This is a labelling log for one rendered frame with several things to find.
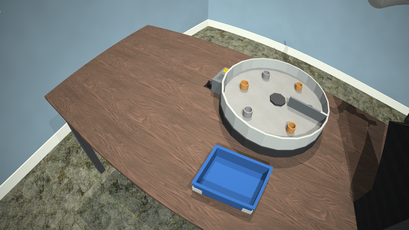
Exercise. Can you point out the blue plastic crate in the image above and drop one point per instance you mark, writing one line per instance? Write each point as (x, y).
(232, 178)

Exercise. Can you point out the bronze bushing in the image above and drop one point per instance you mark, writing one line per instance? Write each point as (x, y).
(244, 85)
(290, 127)
(298, 86)

